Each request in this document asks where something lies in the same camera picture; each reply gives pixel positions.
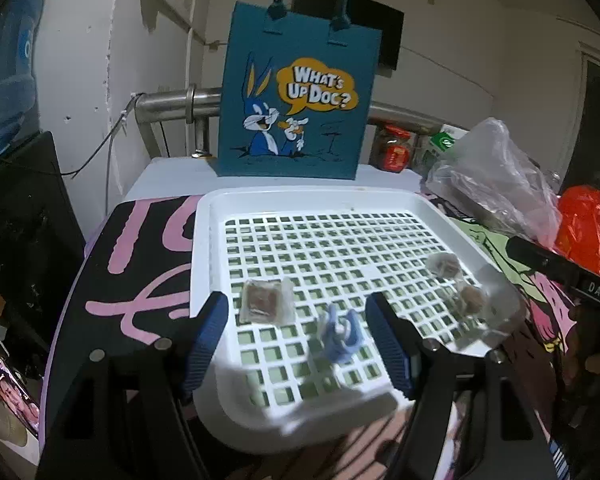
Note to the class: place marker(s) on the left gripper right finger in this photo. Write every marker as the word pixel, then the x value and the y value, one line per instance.
pixel 471 418

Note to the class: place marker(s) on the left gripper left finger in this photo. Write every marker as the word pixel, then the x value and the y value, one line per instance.
pixel 122 416

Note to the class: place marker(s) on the brown snack cube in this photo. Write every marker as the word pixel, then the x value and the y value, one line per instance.
pixel 444 265
pixel 268 302
pixel 475 306

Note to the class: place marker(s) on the blue hair claw clip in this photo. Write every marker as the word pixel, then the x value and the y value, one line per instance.
pixel 337 337

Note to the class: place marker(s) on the person's right hand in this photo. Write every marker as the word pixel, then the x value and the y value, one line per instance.
pixel 583 342

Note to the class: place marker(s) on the red plastic bag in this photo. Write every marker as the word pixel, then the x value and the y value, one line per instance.
pixel 578 237

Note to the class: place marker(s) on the smartphone with lit screen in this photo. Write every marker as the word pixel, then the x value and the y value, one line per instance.
pixel 18 400

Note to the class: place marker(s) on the cartoon printed bed blanket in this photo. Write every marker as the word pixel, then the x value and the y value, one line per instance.
pixel 134 290

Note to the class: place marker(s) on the clear plastic bag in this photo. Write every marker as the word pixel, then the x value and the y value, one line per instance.
pixel 487 176

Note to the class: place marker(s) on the white perforated plastic tray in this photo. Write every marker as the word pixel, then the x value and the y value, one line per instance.
pixel 263 392

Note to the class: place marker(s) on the black cabinet under bottle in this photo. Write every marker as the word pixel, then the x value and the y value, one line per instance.
pixel 41 251

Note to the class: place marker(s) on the green white carton box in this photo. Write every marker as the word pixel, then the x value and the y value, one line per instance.
pixel 429 147

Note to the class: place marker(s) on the red lidded sauce jar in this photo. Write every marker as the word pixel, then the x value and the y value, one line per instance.
pixel 391 150

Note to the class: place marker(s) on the blue water dispenser bottle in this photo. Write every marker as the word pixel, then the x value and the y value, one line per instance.
pixel 18 22

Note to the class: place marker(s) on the teal Bugs Bunny felt bag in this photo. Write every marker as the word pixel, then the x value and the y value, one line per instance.
pixel 295 93

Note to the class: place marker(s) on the metal bed rail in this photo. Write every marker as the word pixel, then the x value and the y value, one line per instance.
pixel 197 105

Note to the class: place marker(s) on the black wall television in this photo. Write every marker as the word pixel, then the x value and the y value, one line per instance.
pixel 366 13

